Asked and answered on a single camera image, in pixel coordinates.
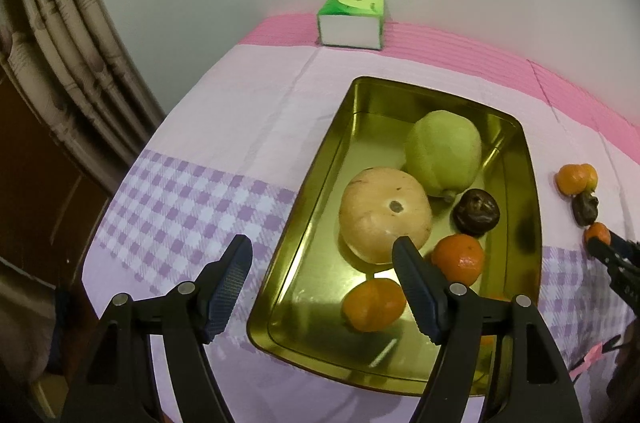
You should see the green and white tissue box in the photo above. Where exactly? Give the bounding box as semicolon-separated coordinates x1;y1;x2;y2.
316;0;390;50

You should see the brown wooden cabinet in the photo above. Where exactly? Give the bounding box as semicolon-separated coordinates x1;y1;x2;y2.
0;68;116;289

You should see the dark brown wrinkled fruit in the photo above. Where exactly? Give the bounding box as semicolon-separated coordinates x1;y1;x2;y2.
452;189;501;235
571;192;599;225

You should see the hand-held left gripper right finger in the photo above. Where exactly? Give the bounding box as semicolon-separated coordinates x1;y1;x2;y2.
391;236;583;423

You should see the beige patterned curtain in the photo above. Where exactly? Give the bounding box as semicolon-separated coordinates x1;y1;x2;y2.
0;0;166;199

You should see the green guava fruit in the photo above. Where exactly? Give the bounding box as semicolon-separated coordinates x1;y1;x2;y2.
404;109;483;201

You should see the pink and purple checked tablecloth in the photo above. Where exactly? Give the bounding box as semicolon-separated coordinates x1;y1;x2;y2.
80;13;640;423

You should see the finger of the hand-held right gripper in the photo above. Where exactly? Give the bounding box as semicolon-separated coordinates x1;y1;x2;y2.
607;232;640;256
586;239;623;268

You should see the beige cloth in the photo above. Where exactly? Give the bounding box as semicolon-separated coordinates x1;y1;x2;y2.
0;263;63;384

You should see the gold metal tin tray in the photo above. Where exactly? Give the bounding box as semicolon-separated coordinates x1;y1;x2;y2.
246;76;543;399

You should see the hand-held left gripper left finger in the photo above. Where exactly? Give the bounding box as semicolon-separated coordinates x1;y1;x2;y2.
60;234;254;423

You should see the large pale yellow round fruit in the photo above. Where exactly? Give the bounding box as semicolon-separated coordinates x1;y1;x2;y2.
338;167;433;264

